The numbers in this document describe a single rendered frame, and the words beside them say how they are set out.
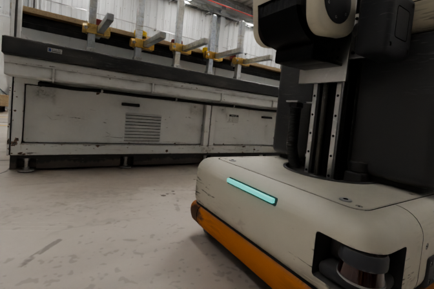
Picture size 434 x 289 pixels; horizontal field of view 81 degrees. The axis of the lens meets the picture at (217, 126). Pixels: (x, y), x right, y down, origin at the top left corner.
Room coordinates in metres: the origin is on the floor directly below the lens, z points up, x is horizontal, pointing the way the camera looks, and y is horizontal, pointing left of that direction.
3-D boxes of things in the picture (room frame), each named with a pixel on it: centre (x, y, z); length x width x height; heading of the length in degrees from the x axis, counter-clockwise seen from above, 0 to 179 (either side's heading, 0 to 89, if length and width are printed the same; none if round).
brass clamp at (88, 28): (1.41, 0.70, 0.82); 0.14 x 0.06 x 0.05; 123
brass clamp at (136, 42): (1.54, 0.49, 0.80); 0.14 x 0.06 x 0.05; 123
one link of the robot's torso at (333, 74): (0.68, -0.27, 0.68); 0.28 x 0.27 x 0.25; 33
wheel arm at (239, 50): (1.76, 0.01, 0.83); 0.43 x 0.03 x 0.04; 33
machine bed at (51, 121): (3.05, -0.81, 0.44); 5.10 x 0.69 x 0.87; 123
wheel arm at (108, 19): (1.34, 0.64, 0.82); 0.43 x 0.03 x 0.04; 33
